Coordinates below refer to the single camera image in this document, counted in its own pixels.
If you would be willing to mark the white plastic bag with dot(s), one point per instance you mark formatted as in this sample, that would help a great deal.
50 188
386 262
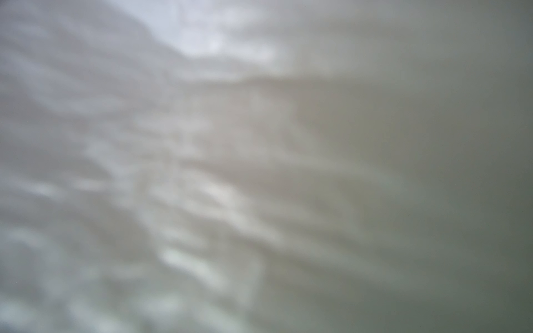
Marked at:
266 166

